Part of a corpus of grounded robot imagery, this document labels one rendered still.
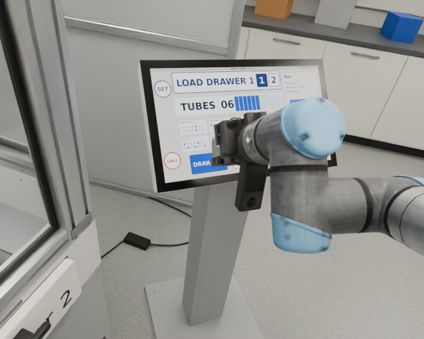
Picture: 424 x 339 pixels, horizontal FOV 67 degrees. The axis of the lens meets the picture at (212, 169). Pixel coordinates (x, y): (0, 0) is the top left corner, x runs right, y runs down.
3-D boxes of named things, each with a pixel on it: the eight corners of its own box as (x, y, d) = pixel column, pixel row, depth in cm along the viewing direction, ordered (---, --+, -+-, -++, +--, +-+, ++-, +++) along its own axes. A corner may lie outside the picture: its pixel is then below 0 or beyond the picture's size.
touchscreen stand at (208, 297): (272, 363, 138) (369, 179, 77) (170, 402, 123) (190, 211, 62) (228, 268, 174) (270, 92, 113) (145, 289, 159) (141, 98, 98)
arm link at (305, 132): (297, 163, 36) (295, 89, 37) (252, 169, 47) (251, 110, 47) (352, 163, 39) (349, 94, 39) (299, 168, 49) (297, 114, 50)
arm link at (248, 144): (299, 160, 50) (252, 165, 47) (283, 163, 54) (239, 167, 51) (293, 112, 50) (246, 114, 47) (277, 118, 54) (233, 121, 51)
